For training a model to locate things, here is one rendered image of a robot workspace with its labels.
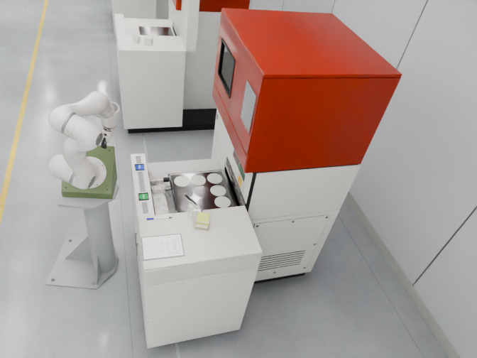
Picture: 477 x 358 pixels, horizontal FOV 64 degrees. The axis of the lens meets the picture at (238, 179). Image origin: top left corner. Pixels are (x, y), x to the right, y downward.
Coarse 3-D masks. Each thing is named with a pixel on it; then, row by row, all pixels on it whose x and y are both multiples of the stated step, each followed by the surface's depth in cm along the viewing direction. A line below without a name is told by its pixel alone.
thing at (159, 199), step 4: (152, 184) 241; (160, 184) 242; (156, 192) 236; (160, 192) 237; (164, 192) 237; (152, 196) 235; (156, 196) 234; (160, 196) 235; (164, 196) 235; (156, 200) 232; (160, 200) 232; (164, 200) 232; (156, 204) 229; (160, 204) 230; (164, 204) 230; (156, 208) 227; (160, 208) 227; (164, 208) 228; (156, 212) 224; (160, 212) 225; (164, 212) 225; (168, 212) 226
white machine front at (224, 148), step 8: (216, 112) 274; (216, 120) 276; (216, 128) 278; (224, 128) 257; (216, 136) 280; (224, 136) 259; (216, 144) 282; (224, 144) 261; (232, 144) 243; (224, 152) 263; (232, 152) 244; (224, 160) 264; (232, 160) 246; (232, 168) 247; (240, 176) 232; (248, 176) 217; (248, 184) 218; (248, 192) 220; (248, 200) 225
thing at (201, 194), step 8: (176, 176) 247; (192, 184) 244; (208, 184) 246; (216, 184) 247; (224, 184) 248; (176, 192) 236; (184, 192) 237; (192, 192) 238; (200, 192) 239; (208, 192) 240; (176, 200) 231; (184, 200) 232; (200, 200) 234; (208, 200) 235; (184, 208) 227; (192, 208) 228; (200, 208) 229; (208, 208) 230; (216, 208) 231
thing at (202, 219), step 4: (200, 212) 209; (204, 212) 209; (200, 216) 207; (204, 216) 207; (208, 216) 208; (196, 220) 204; (200, 220) 205; (204, 220) 205; (208, 220) 206; (196, 224) 206; (200, 224) 206; (204, 224) 206; (208, 224) 206; (196, 228) 208; (200, 228) 208; (204, 228) 207
